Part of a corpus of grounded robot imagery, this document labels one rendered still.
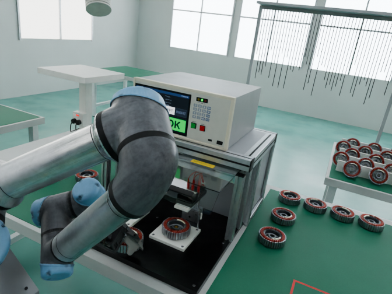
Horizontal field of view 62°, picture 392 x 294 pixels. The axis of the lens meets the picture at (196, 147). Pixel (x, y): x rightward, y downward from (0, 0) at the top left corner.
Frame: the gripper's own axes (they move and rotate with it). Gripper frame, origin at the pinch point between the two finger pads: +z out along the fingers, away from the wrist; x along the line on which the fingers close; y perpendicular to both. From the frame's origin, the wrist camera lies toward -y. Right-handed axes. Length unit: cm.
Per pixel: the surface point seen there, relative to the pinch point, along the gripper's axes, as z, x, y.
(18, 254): 91, -111, 10
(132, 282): 4.8, 7.4, 10.3
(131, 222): 11.9, -8.9, -10.5
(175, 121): -13.0, -3.2, -46.1
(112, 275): 6.1, -0.7, 11.0
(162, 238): 10.8, 6.6, -8.8
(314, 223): 42, 57, -54
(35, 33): 163, -462, -313
